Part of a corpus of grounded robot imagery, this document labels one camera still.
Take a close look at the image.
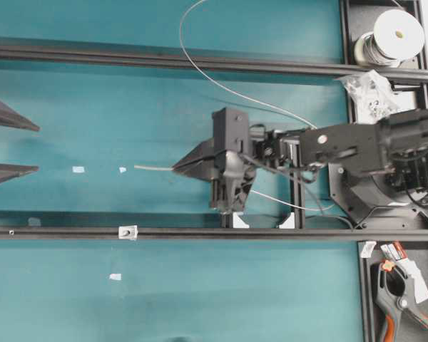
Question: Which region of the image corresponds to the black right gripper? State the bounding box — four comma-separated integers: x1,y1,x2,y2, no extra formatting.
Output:
173,108,256,214

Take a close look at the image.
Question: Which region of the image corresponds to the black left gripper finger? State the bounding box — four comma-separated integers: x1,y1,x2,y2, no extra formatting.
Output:
0,164,39,183
0,101,40,132

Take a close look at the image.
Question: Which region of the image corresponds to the thin grey steel wire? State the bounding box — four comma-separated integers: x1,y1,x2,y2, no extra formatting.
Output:
133,0,404,212

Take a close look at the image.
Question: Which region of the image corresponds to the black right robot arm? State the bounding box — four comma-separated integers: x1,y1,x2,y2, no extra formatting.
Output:
172,108,428,228

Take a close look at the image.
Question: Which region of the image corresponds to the silver metal fitting with hole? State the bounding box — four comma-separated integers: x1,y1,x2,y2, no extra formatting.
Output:
118,225,138,241

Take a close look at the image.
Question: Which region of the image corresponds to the white tape piece lower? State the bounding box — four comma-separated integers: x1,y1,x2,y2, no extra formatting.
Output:
108,274,122,281

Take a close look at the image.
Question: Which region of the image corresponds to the plastic bag of screws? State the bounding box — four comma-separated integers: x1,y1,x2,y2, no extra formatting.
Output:
337,70,401,124

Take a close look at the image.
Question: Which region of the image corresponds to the white label tag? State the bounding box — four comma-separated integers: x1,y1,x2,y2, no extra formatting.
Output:
360,241,377,259

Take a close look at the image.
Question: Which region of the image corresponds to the black orange spring clamp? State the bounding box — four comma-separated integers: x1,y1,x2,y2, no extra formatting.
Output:
371,242,428,341

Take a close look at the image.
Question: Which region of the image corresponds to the white packaging card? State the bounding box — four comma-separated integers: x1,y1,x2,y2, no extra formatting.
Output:
398,258,428,304

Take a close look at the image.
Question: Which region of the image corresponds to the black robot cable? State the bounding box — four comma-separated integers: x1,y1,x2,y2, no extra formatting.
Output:
238,149,357,229

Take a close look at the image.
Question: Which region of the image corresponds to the lower black aluminium rail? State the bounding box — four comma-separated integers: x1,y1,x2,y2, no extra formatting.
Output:
0,226,428,242

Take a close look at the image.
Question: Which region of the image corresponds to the black aluminium rail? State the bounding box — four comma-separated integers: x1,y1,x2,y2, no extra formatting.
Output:
0,35,428,83
0,226,428,242

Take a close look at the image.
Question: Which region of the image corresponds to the white tape piece by rail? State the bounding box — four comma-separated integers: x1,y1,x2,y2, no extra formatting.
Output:
28,217,41,227

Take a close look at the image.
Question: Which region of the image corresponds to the black square extrusion frame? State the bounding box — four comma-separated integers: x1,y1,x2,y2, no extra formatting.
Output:
220,130,305,229

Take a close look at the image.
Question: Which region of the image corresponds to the upper black aluminium rail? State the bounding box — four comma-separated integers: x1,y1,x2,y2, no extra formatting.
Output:
0,35,428,83

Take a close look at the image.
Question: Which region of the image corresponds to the white wire spool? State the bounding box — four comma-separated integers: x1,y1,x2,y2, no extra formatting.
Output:
354,9,425,68

